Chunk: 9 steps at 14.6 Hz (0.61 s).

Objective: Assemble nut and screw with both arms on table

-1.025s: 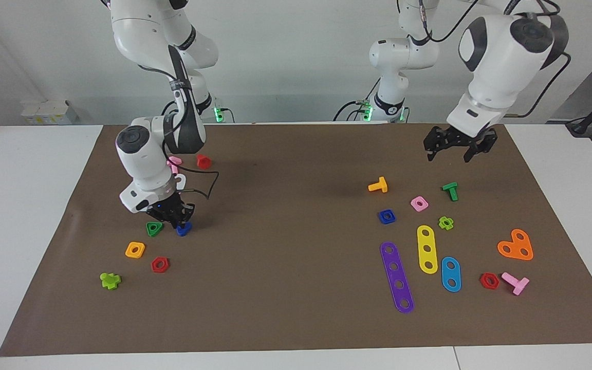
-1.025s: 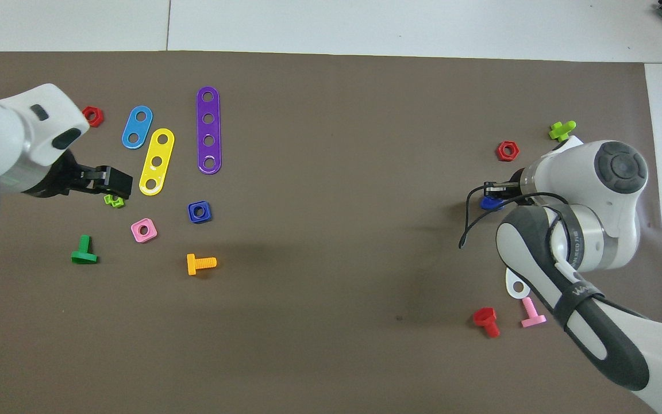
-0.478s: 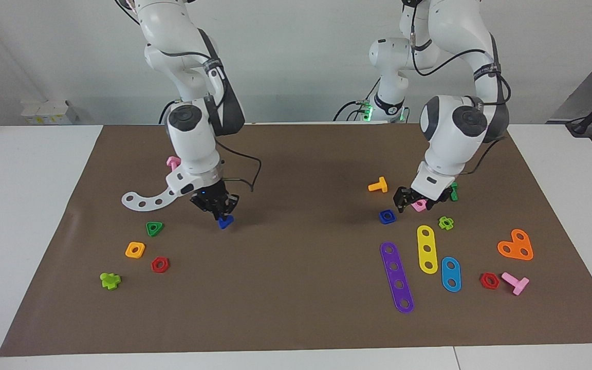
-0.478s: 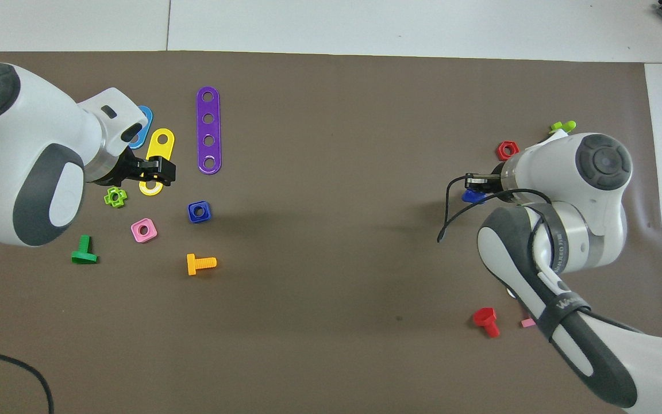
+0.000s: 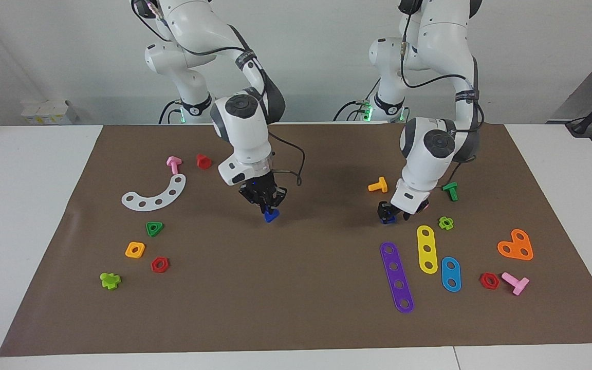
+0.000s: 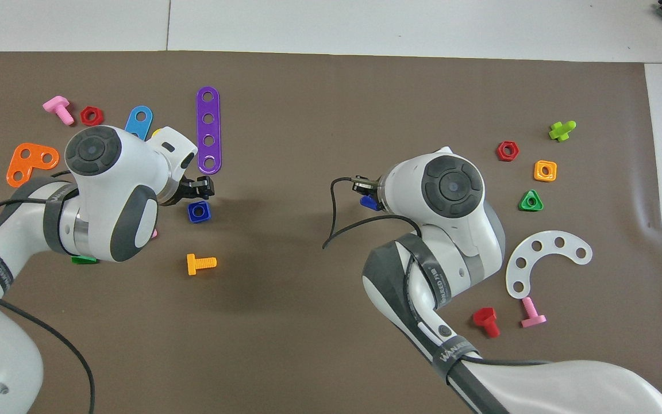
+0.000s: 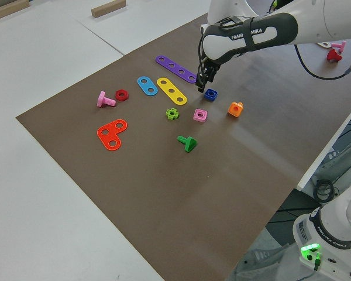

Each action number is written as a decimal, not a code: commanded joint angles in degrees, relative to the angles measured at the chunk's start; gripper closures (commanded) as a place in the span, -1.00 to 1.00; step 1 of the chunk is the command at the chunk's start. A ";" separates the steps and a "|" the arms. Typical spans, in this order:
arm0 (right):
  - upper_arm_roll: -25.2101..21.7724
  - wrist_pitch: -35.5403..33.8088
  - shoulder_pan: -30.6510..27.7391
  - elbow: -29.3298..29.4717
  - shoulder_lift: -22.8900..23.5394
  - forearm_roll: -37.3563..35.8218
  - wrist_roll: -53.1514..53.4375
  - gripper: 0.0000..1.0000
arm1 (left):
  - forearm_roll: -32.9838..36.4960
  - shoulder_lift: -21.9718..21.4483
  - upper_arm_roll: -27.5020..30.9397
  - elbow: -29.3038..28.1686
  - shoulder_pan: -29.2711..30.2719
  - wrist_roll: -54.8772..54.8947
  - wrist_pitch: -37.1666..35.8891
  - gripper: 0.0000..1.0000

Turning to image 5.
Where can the red plastic screw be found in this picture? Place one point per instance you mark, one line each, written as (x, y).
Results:
(203, 162)

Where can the orange plastic screw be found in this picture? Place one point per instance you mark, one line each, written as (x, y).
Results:
(381, 185)

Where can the pink plastic screw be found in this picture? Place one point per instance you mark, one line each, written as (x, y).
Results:
(173, 163)
(517, 283)

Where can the purple four-hole strip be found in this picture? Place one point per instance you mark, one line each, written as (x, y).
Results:
(397, 276)

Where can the brown table mat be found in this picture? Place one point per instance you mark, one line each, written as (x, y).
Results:
(296, 288)

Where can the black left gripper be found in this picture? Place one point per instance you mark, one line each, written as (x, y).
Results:
(384, 206)

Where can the lime cross nut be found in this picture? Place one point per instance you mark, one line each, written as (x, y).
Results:
(441, 224)

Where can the blue two-hole strip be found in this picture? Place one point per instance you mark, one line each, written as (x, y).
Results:
(450, 275)

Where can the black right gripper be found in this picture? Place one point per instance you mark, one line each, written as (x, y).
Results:
(260, 190)

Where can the orange square nut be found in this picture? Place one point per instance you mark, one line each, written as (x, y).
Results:
(128, 253)

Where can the blue square nut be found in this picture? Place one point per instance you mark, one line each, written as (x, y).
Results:
(390, 221)

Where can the white cardboard box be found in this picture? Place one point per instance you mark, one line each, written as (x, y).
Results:
(44, 112)

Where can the lime cross-head screw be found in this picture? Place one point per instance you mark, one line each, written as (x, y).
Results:
(108, 281)

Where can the red hexagon nut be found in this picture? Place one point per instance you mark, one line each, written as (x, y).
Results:
(483, 283)
(154, 267)

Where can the green triangle nut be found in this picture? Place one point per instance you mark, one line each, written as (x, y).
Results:
(148, 225)

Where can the white curved hole strip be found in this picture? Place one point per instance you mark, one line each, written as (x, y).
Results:
(150, 204)

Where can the orange heart-shaped plate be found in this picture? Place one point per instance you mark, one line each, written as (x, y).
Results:
(517, 246)

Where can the blue triangle-head screw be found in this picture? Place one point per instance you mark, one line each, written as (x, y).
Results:
(270, 217)

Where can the yellow three-hole strip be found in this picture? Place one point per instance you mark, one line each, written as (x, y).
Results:
(427, 241)

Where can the green plastic screw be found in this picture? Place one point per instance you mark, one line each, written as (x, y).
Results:
(452, 194)

